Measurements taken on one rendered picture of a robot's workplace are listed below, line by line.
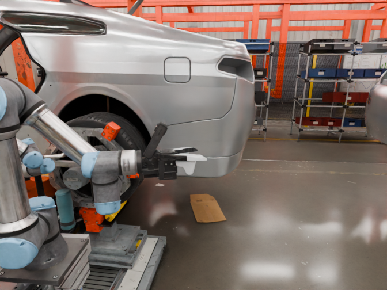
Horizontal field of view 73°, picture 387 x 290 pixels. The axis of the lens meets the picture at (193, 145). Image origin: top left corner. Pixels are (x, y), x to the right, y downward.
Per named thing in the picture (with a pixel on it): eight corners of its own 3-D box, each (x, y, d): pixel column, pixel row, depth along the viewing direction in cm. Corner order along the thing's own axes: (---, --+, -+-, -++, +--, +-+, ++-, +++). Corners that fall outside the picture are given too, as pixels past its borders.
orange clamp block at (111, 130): (114, 138, 166) (121, 127, 163) (109, 141, 158) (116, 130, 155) (106, 132, 165) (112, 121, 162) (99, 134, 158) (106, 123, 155)
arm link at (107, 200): (123, 198, 89) (121, 168, 86) (120, 216, 78) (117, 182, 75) (99, 199, 88) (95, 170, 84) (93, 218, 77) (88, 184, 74)
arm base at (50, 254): (53, 272, 89) (48, 247, 86) (11, 269, 90) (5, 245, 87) (75, 243, 103) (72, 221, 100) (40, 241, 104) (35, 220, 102)
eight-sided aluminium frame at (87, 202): (132, 206, 177) (126, 128, 161) (129, 211, 171) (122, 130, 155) (59, 200, 184) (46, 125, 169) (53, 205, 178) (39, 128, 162)
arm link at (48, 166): (50, 153, 130) (59, 167, 134) (32, 157, 133) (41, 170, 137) (40, 162, 124) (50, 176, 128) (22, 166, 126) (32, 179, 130)
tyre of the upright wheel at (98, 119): (141, 106, 182) (57, 116, 194) (128, 112, 160) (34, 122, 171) (157, 191, 200) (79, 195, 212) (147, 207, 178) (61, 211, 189)
